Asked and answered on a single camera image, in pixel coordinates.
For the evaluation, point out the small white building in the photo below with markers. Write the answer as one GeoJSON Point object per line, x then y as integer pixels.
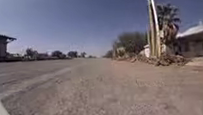
{"type": "Point", "coordinates": [145, 51]}

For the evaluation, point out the grey asphalt road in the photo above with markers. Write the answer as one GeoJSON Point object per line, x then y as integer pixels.
{"type": "Point", "coordinates": [20, 72]}

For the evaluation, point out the building with pale roof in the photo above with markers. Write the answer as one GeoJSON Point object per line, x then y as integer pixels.
{"type": "Point", "coordinates": [197, 40]}

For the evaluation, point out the palm tree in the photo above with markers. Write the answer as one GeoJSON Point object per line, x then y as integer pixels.
{"type": "Point", "coordinates": [168, 21]}

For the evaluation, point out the pale tall pole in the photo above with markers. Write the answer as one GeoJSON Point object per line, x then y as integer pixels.
{"type": "Point", "coordinates": [153, 24]}

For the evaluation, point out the bushy green tree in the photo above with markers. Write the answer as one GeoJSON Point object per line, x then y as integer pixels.
{"type": "Point", "coordinates": [130, 42]}

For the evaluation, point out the brown dirt road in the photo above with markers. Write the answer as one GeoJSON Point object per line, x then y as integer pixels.
{"type": "Point", "coordinates": [118, 92]}

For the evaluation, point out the row of trees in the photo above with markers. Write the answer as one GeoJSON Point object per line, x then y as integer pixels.
{"type": "Point", "coordinates": [56, 54]}

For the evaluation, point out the pile of rubble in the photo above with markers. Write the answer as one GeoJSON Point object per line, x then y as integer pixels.
{"type": "Point", "coordinates": [156, 59]}

